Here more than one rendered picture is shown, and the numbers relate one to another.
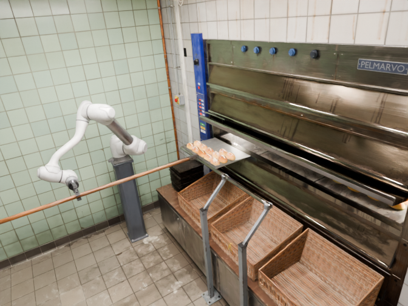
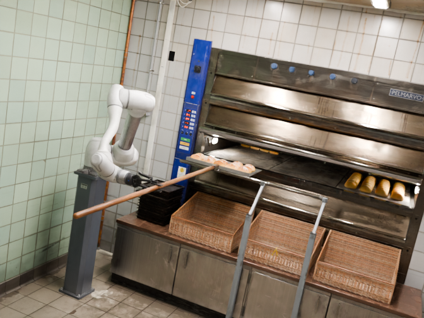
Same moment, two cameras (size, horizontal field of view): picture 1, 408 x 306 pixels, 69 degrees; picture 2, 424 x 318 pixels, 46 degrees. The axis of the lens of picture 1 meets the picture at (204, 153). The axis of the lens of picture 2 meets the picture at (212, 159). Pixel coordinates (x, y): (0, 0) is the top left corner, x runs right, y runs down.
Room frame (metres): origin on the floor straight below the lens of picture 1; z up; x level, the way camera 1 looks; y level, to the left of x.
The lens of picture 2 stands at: (-0.60, 2.59, 2.01)
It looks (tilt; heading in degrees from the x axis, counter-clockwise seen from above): 11 degrees down; 320
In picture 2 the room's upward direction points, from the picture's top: 10 degrees clockwise
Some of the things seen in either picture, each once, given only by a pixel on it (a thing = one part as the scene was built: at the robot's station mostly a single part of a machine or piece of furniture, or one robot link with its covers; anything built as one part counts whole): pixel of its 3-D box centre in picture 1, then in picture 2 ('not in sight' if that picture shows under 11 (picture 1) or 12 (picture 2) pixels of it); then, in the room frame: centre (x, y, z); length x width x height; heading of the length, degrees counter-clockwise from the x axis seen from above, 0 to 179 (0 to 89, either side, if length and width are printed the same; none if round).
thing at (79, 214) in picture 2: (86, 193); (161, 185); (1.87, 0.88, 1.19); 1.71 x 0.03 x 0.03; 120
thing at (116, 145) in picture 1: (118, 144); (97, 151); (2.81, 0.86, 1.17); 0.18 x 0.16 x 0.22; 70
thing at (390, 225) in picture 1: (280, 170); (299, 181); (2.01, -0.58, 1.16); 1.80 x 0.06 x 0.04; 30
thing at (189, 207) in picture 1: (212, 198); (212, 220); (2.37, -0.04, 0.72); 0.56 x 0.49 x 0.28; 28
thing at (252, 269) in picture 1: (254, 232); (282, 241); (1.84, -0.34, 0.72); 0.56 x 0.49 x 0.28; 29
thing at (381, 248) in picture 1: (278, 186); (294, 197); (2.00, -0.56, 1.02); 1.79 x 0.11 x 0.19; 30
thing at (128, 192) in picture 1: (130, 200); (84, 233); (2.81, 0.87, 0.50); 0.21 x 0.21 x 1.00; 28
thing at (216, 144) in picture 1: (215, 150); (224, 163); (2.42, -0.10, 1.19); 0.55 x 0.36 x 0.03; 30
